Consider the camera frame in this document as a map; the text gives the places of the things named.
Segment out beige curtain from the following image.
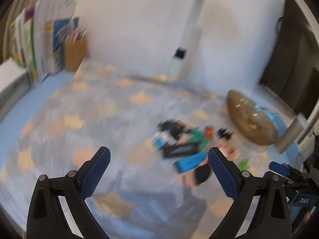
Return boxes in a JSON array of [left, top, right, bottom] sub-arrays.
[[0, 0, 53, 65]]

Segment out cardboard pen holder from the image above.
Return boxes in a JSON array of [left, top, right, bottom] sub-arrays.
[[63, 38, 88, 71]]

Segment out white box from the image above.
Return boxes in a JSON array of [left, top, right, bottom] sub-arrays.
[[0, 57, 33, 120]]

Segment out bunch of pencils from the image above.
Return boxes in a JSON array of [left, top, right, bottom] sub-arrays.
[[66, 26, 88, 43]]

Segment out blue patterned mat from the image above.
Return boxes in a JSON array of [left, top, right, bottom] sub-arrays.
[[0, 62, 299, 239]]

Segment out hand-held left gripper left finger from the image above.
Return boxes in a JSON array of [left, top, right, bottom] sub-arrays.
[[26, 146, 111, 239]]

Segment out small green item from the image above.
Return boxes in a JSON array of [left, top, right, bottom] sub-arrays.
[[238, 158, 251, 170]]

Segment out black round item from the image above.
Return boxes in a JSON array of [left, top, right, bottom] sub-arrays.
[[193, 166, 212, 187]]

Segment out small black item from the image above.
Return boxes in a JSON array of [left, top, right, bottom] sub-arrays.
[[218, 128, 233, 140]]

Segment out white monitor stand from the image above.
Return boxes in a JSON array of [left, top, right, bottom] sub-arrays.
[[277, 113, 314, 155]]

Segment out row of books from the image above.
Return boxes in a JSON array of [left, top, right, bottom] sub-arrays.
[[7, 0, 80, 82]]

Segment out black monitor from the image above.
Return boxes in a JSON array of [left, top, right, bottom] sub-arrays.
[[259, 0, 319, 115]]

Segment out amber glass bowl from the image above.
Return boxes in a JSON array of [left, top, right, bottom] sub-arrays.
[[225, 90, 280, 146]]

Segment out pink item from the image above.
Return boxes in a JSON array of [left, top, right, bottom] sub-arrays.
[[218, 139, 237, 158]]

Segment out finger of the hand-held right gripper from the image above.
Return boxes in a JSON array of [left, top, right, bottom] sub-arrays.
[[269, 161, 312, 189]]

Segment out grey cable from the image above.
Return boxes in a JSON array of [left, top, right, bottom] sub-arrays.
[[127, 75, 220, 97]]

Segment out light blue and white item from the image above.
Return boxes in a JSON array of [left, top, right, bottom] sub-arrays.
[[152, 131, 172, 151]]

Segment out white desk lamp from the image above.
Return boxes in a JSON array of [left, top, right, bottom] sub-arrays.
[[167, 0, 243, 80]]

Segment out black lighter with blue print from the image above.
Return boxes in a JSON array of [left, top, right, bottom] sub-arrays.
[[162, 143, 200, 158]]

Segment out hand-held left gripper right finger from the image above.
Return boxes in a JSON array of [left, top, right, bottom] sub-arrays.
[[207, 146, 292, 239]]

